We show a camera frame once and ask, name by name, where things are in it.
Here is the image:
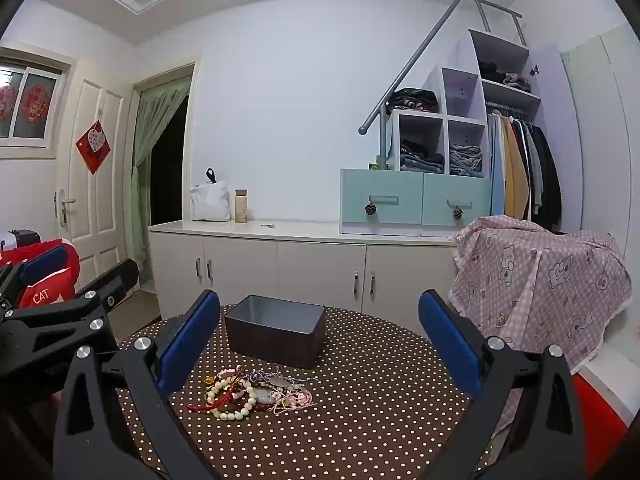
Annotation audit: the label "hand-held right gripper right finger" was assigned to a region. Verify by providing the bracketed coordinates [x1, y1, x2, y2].
[417, 289, 586, 480]

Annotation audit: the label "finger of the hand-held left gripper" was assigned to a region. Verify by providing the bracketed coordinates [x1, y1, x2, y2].
[0, 242, 73, 311]
[0, 259, 140, 361]

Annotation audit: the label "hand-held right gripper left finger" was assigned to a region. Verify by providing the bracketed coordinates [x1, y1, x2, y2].
[52, 289, 223, 480]

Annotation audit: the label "pile of jewelry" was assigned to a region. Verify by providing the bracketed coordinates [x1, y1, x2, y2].
[186, 366, 321, 422]

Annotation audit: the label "dark brown storage box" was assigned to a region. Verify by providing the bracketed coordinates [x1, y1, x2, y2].
[224, 295, 327, 370]

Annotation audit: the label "black case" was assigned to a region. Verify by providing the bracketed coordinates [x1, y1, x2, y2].
[7, 229, 42, 250]

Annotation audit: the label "red cushion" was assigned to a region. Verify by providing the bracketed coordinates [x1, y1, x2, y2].
[0, 240, 82, 311]

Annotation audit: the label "pink printed blanket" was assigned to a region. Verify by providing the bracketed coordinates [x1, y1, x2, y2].
[447, 214, 635, 436]

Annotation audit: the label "brown polka dot tablecloth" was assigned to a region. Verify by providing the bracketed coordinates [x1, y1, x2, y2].
[117, 304, 501, 480]

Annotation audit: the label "white bag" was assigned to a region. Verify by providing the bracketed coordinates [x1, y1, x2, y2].
[190, 167, 233, 222]

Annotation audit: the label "green curtain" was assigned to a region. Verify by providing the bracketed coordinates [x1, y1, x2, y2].
[125, 76, 194, 281]

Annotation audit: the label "red diamond door decoration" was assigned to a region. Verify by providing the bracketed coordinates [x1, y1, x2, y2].
[75, 120, 112, 176]

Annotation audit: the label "white low cabinet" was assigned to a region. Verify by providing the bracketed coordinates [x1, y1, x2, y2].
[147, 220, 461, 321]

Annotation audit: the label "teal drawer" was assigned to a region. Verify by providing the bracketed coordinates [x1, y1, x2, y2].
[341, 169, 425, 236]
[422, 172, 493, 227]

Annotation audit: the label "white framed window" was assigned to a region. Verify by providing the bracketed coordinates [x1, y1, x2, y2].
[0, 46, 77, 150]

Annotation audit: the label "red stool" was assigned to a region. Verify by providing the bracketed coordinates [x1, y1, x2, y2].
[570, 370, 632, 479]

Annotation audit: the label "folded blue jeans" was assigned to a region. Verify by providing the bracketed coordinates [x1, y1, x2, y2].
[448, 144, 484, 177]

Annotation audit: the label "row of hanging clothes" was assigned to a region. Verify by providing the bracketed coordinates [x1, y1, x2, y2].
[487, 109, 563, 232]

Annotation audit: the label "white wardrobe door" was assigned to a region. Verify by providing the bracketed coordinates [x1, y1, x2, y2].
[529, 42, 584, 233]

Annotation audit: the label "dark striped folded clothes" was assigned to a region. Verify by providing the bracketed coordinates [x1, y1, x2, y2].
[389, 88, 441, 113]

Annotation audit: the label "teal drawer shelf unit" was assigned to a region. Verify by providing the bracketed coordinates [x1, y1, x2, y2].
[385, 27, 543, 178]

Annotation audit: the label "black folded clothes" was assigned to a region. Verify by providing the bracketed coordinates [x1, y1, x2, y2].
[477, 60, 507, 82]

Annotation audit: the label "grey metal handrail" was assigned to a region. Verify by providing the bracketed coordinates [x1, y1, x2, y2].
[357, 0, 528, 171]

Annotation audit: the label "silver door handle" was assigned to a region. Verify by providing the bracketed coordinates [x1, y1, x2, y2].
[54, 188, 77, 226]

